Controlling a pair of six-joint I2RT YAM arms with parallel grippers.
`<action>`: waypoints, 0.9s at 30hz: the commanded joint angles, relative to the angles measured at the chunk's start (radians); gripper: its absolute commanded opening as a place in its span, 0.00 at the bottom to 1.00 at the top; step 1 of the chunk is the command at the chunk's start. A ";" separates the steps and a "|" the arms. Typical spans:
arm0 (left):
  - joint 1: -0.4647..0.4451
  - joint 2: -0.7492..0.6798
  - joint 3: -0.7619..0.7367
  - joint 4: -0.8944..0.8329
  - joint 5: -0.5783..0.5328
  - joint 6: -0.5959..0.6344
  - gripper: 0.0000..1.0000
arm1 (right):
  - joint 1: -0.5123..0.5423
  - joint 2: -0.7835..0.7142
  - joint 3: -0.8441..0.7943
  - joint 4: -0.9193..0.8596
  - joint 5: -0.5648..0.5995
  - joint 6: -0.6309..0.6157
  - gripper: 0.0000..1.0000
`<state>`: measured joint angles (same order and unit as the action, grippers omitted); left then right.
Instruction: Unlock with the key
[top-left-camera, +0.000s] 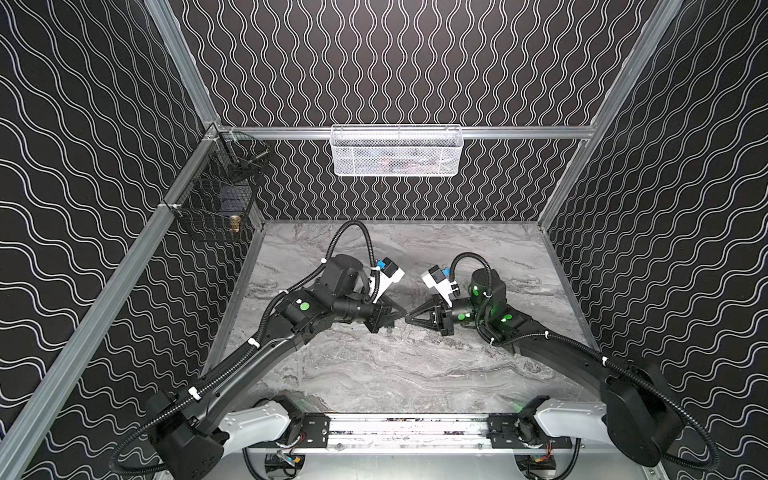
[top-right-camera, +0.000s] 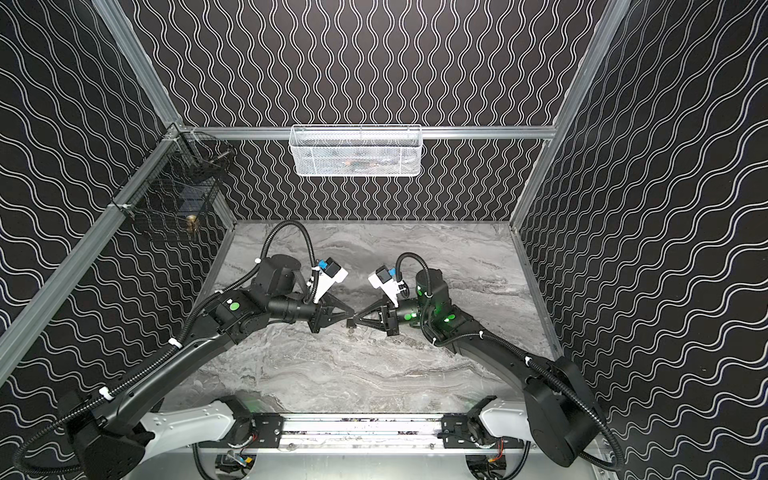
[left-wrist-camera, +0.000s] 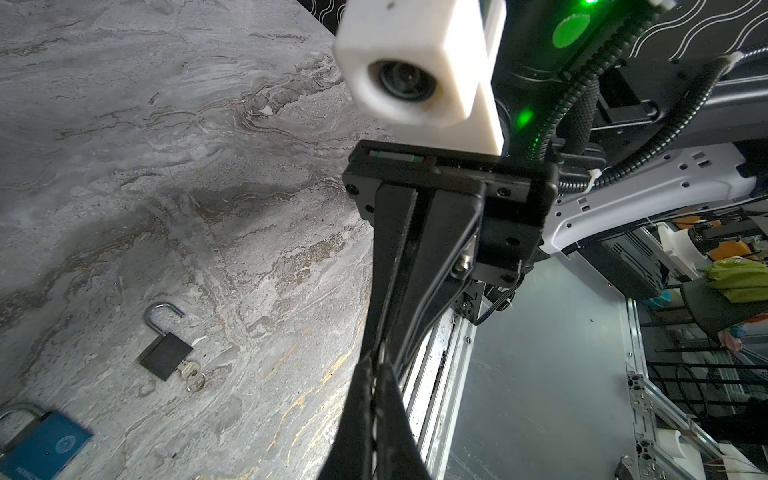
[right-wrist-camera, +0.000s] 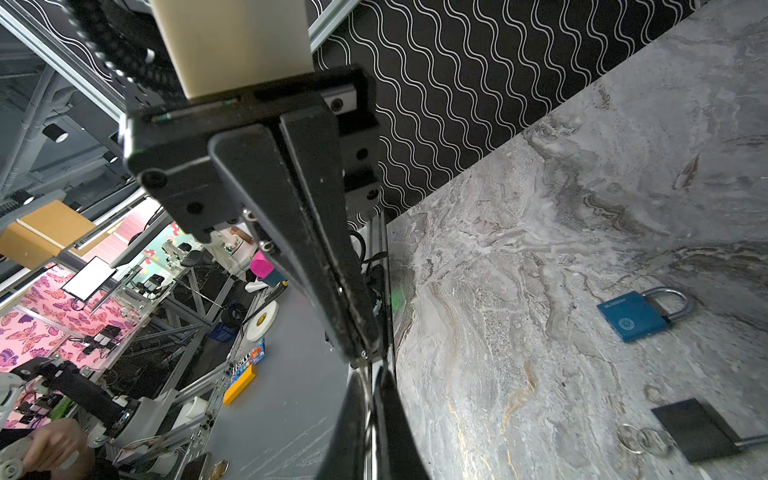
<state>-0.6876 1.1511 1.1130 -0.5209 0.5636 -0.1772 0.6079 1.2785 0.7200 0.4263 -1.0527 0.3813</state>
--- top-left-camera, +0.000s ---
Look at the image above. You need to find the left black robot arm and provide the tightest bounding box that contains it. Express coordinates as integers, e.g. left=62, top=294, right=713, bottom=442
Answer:
left=108, top=220, right=403, bottom=479

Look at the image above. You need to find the black wire basket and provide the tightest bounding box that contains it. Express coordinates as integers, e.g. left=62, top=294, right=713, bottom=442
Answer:
left=161, top=124, right=273, bottom=244

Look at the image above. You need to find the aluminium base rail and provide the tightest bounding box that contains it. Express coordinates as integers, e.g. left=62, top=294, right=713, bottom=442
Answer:
left=167, top=411, right=649, bottom=455

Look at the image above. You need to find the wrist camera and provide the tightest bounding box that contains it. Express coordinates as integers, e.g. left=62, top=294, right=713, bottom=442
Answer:
left=370, top=257, right=405, bottom=303
left=421, top=265, right=458, bottom=307

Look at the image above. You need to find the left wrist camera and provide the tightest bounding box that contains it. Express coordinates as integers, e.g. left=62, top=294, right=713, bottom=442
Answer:
left=370, top=257, right=405, bottom=303

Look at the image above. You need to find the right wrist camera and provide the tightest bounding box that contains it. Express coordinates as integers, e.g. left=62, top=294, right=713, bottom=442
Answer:
left=421, top=265, right=458, bottom=307

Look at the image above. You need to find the brass padlock in basket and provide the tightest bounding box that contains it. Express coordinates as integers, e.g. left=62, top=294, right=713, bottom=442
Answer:
left=229, top=215, right=242, bottom=234

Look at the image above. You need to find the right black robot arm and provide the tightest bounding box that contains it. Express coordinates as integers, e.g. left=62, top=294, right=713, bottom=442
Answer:
left=406, top=252, right=721, bottom=472

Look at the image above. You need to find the white wire mesh basket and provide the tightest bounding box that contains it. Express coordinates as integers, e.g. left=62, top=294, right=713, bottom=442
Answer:
left=329, top=124, right=464, bottom=177

